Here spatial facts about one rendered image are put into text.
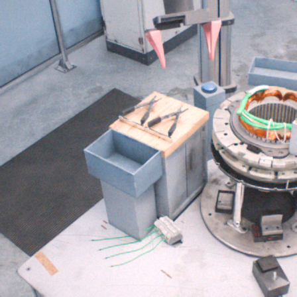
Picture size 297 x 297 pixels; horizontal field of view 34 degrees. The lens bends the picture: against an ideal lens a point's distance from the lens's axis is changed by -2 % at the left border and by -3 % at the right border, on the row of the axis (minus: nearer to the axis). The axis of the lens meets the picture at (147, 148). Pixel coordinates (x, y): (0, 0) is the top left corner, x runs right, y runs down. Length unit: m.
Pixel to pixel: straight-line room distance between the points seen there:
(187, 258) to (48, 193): 1.48
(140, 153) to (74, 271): 0.37
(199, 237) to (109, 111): 1.92
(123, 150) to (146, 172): 0.15
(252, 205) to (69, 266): 0.56
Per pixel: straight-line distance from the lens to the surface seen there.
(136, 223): 1.36
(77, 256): 1.41
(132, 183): 1.21
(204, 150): 1.44
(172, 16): 0.95
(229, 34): 1.64
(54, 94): 3.52
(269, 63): 1.63
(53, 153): 2.98
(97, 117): 3.19
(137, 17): 3.52
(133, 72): 3.62
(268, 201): 1.52
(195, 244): 1.40
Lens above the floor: 1.87
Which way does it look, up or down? 40 degrees down
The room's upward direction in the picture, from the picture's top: 6 degrees counter-clockwise
